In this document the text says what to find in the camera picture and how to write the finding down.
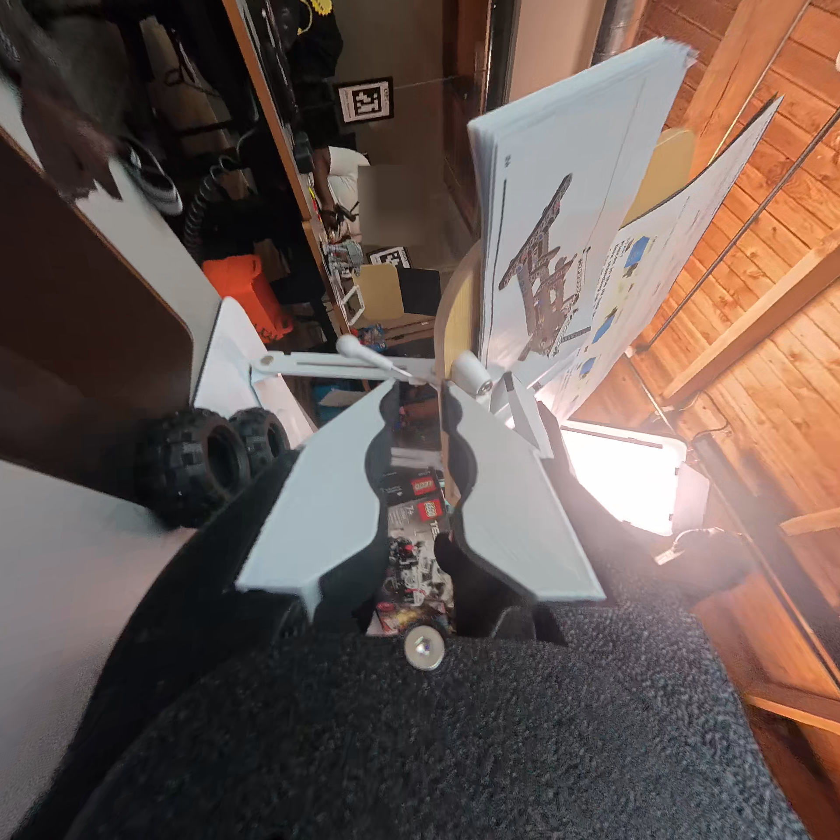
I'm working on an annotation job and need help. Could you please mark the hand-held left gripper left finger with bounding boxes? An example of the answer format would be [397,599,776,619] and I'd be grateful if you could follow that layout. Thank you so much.
[234,381,401,621]

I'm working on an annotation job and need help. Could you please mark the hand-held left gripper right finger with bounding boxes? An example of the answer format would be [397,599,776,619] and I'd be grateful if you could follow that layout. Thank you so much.
[440,384,606,605]

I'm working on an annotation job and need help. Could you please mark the building instruction booklet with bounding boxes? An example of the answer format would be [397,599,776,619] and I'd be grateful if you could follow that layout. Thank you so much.
[467,36,698,368]

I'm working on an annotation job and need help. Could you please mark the grey desk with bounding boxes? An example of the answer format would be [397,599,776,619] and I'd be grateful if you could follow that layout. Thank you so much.
[0,72,316,834]

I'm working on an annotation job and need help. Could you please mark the white task instruction poster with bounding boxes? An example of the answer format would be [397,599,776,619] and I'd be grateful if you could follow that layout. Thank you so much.
[545,95,785,421]

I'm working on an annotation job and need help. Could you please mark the black toy tyre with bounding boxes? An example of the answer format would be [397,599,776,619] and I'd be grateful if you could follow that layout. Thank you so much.
[230,408,291,475]
[134,408,252,529]

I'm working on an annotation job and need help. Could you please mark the white light panel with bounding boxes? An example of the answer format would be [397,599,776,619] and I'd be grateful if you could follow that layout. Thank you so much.
[558,423,713,539]

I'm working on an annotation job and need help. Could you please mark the black toy set box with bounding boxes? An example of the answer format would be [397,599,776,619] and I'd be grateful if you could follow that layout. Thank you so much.
[374,459,457,637]

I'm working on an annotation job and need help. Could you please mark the white book stand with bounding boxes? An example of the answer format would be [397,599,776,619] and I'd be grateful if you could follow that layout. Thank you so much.
[193,295,559,460]

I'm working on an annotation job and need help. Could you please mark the orange storage bin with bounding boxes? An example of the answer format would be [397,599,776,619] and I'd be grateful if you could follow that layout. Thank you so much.
[202,255,293,342]

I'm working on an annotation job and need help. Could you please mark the black printed bag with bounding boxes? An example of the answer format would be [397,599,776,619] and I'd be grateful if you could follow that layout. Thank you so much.
[259,0,345,132]

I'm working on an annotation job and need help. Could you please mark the white-tipped page holder wire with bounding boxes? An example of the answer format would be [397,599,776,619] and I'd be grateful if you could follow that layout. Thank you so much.
[336,335,434,385]

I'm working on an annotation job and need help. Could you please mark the black coiled cord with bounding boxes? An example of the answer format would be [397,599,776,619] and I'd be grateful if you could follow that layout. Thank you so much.
[182,157,238,258]

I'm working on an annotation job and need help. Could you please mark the grey metal duct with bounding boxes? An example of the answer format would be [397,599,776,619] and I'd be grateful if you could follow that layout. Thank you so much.
[594,0,647,67]

